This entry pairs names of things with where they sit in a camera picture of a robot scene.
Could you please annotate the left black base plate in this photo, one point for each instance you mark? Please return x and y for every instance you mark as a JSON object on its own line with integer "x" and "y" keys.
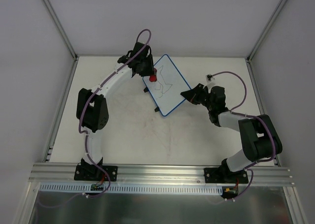
{"x": 92, "y": 173}

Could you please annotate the slotted white cable duct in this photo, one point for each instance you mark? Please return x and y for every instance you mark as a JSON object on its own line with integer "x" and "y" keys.
{"x": 130, "y": 188}

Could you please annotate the left aluminium frame post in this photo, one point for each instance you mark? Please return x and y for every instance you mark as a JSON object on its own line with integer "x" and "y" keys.
{"x": 51, "y": 11}

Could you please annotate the red bone-shaped eraser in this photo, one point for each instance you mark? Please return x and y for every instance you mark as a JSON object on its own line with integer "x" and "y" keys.
{"x": 153, "y": 78}

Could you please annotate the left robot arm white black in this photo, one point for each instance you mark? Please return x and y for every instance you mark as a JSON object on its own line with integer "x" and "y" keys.
{"x": 92, "y": 110}

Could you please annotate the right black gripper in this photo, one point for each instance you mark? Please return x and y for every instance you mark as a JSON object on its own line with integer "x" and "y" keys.
{"x": 199, "y": 95}

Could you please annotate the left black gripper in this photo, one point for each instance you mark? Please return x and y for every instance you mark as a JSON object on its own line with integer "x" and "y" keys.
{"x": 146, "y": 68}

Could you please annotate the aluminium frame post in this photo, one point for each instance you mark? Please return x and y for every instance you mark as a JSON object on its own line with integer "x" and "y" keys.
{"x": 51, "y": 11}
{"x": 280, "y": 6}

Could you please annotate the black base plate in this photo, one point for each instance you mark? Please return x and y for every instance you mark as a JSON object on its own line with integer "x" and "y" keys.
{"x": 92, "y": 173}
{"x": 217, "y": 175}

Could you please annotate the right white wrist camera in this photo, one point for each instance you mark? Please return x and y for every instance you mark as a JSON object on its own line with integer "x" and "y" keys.
{"x": 210, "y": 81}

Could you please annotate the aluminium mounting rail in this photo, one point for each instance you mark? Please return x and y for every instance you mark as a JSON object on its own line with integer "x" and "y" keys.
{"x": 160, "y": 174}

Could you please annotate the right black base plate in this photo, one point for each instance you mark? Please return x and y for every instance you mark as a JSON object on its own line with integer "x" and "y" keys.
{"x": 217, "y": 175}

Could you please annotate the blue-framed whiteboard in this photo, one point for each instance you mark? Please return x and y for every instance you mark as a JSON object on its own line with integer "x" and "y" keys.
{"x": 170, "y": 83}

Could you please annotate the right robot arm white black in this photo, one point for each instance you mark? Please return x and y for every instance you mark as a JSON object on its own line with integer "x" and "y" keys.
{"x": 259, "y": 139}

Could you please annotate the right aluminium frame post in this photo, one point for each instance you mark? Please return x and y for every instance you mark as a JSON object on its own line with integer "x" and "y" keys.
{"x": 280, "y": 6}

